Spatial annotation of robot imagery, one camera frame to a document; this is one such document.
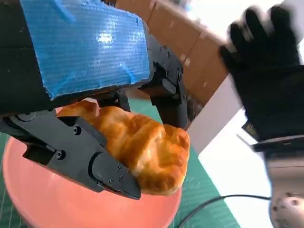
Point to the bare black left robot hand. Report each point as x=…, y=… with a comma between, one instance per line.
x=83, y=47

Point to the pink bowl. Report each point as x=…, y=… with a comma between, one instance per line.
x=71, y=209

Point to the green cutting mat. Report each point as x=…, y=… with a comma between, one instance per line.
x=204, y=190

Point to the golden toy bread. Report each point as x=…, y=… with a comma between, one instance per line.
x=147, y=147

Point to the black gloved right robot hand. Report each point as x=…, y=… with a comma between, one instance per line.
x=268, y=71

